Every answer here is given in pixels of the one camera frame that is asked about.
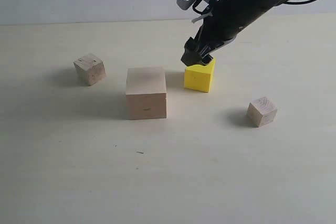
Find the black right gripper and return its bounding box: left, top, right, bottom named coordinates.
left=181, top=0, right=282, bottom=66

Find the yellow cube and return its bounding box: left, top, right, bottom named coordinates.
left=184, top=58, right=216, bottom=93

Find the large wooden cube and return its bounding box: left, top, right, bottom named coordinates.
left=125, top=67, right=167, bottom=120

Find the medium wooden cube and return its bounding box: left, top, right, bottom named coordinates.
left=73, top=54, right=106, bottom=86

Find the small wooden cube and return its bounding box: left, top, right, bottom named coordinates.
left=247, top=97, right=278, bottom=127

